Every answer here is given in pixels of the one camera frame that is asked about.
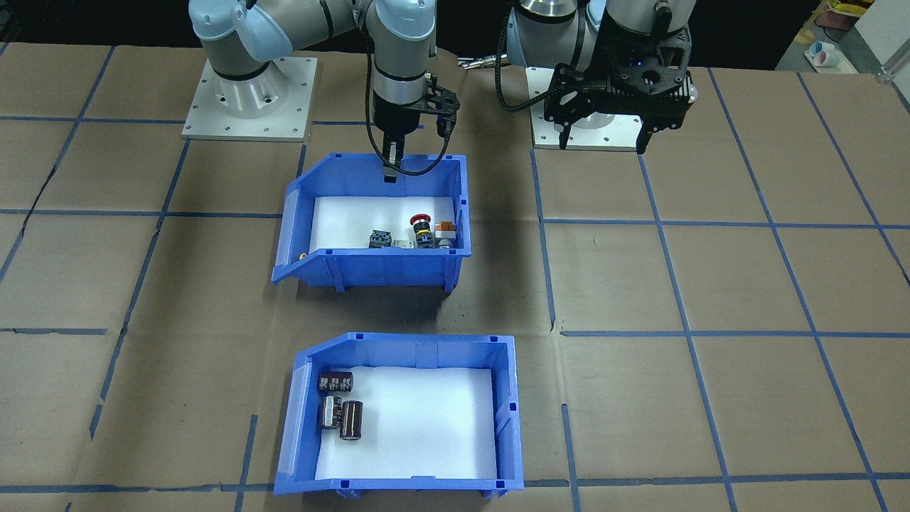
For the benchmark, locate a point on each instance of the white grey switch block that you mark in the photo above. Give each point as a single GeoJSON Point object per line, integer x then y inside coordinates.
{"type": "Point", "coordinates": [404, 244]}

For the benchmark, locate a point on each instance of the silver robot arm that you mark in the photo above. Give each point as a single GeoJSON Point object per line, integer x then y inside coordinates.
{"type": "Point", "coordinates": [547, 35]}
{"type": "Point", "coordinates": [249, 92]}

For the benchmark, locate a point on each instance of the red mushroom push button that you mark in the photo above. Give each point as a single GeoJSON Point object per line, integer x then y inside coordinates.
{"type": "Point", "coordinates": [422, 231]}

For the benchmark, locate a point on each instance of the blue plastic button bin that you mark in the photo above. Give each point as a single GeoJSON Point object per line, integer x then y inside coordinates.
{"type": "Point", "coordinates": [391, 270]}

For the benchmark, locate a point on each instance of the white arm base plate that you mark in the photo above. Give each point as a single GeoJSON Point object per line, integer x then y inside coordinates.
{"type": "Point", "coordinates": [604, 139]}
{"type": "Point", "coordinates": [284, 121]}

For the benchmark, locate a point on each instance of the red stop button black body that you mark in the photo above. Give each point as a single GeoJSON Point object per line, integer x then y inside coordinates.
{"type": "Point", "coordinates": [379, 239]}

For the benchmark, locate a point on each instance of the aluminium profile bar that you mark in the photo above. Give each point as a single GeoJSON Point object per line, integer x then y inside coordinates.
{"type": "Point", "coordinates": [894, 75]}

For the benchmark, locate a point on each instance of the blue plastic battery bin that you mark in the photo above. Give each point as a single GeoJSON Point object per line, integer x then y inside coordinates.
{"type": "Point", "coordinates": [398, 352]}

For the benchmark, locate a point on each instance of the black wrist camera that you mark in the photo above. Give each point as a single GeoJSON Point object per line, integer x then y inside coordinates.
{"type": "Point", "coordinates": [432, 92]}
{"type": "Point", "coordinates": [640, 50]}

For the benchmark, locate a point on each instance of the yellow small object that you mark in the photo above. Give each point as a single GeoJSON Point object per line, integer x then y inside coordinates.
{"type": "Point", "coordinates": [846, 7]}

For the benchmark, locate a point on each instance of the orange silver selector switch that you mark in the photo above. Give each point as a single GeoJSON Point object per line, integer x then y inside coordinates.
{"type": "Point", "coordinates": [445, 236]}

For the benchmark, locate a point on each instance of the pink and blue small object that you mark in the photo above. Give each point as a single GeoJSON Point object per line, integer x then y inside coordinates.
{"type": "Point", "coordinates": [825, 54]}

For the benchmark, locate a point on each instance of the white foam bin liner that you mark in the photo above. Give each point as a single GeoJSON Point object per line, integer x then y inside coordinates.
{"type": "Point", "coordinates": [341, 220]}
{"type": "Point", "coordinates": [426, 427]}

